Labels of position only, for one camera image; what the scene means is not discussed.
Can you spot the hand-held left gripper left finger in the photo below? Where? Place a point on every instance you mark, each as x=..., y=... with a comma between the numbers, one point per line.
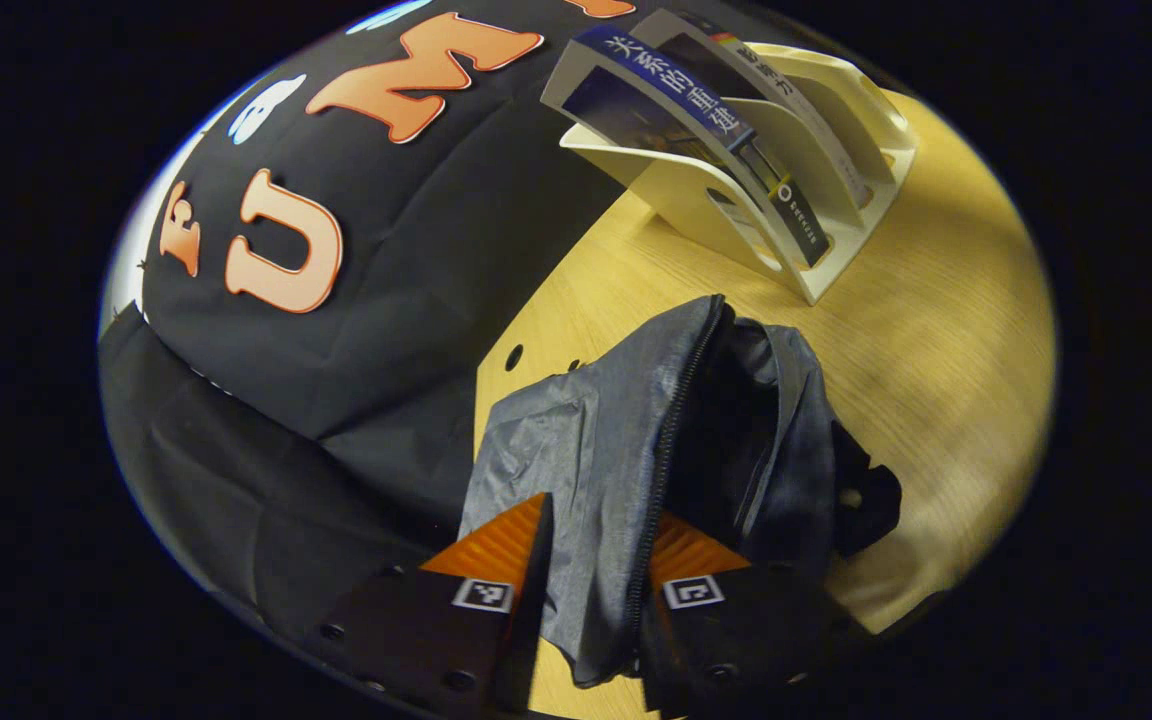
x=536, y=580

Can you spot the white book portrait cover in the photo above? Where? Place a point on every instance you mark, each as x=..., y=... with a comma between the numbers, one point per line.
x=766, y=70

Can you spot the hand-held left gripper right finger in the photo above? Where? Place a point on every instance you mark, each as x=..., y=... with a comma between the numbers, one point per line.
x=716, y=640

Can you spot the blue cover book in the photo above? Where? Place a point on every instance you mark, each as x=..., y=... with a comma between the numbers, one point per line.
x=676, y=92

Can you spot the grey schoolbag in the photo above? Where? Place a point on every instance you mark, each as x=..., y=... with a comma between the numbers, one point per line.
x=586, y=450

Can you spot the white plastic bookshelf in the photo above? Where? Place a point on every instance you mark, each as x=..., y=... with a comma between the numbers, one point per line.
x=696, y=200

